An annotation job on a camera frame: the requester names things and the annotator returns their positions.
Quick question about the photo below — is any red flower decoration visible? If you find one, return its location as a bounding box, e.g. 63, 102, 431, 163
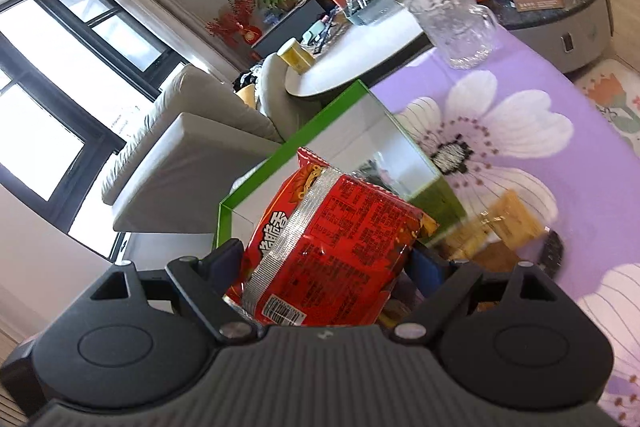
206, 0, 263, 42

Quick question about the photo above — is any black framed window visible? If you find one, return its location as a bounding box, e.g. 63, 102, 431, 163
0, 0, 183, 260

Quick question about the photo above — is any yellow cushion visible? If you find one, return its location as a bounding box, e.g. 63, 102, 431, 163
235, 84, 258, 108

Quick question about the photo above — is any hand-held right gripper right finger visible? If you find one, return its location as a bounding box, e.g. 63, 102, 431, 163
392, 243, 576, 345

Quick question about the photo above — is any floral floor mat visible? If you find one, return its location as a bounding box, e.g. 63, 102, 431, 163
575, 57, 640, 148

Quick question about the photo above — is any dark patterned cloth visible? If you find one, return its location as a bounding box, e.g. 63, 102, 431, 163
232, 62, 266, 92

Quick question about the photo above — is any red snack packet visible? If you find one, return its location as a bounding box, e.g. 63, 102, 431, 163
222, 147, 440, 328

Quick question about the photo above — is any green cardboard box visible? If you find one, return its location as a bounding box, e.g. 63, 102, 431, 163
212, 79, 471, 255

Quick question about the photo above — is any yellow snack packet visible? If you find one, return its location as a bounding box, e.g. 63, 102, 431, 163
482, 189, 548, 248
437, 219, 501, 260

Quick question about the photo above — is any clear glass mug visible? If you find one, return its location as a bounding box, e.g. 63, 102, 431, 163
407, 0, 501, 70

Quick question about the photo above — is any purple floral tablecloth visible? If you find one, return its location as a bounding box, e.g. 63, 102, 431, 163
370, 24, 640, 427

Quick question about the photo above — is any beige curtain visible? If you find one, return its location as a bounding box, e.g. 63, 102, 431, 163
70, 0, 241, 78

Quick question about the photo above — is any round white table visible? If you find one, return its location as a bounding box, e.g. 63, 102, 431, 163
284, 0, 468, 100

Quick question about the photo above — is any beige armchair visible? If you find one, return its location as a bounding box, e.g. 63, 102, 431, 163
100, 52, 321, 235

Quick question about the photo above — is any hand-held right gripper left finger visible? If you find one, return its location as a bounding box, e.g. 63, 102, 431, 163
90, 237, 256, 344

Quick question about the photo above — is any grey-blue tray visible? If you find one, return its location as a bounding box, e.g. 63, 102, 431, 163
342, 0, 406, 26

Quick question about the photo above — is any yellow tin can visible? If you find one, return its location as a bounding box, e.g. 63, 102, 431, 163
276, 38, 316, 75

